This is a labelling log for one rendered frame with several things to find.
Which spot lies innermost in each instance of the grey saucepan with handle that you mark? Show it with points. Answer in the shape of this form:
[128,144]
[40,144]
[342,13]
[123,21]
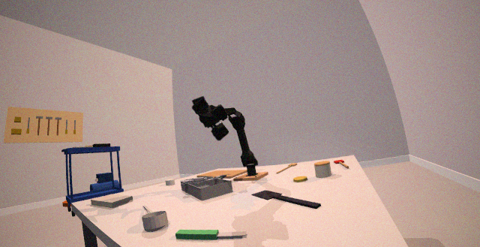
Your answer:
[154,219]

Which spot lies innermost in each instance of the yellow flat round disc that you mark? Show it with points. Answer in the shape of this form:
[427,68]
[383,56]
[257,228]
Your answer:
[300,179]

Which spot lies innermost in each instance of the grey cylinder with orange top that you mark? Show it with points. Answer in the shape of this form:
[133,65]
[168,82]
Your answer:
[322,169]

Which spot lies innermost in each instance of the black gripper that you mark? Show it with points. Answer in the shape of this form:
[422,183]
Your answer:
[209,119]

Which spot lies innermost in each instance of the black spatula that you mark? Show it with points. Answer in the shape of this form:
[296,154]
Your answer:
[270,194]

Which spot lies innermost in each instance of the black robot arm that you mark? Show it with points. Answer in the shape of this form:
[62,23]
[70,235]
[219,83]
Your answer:
[238,122]

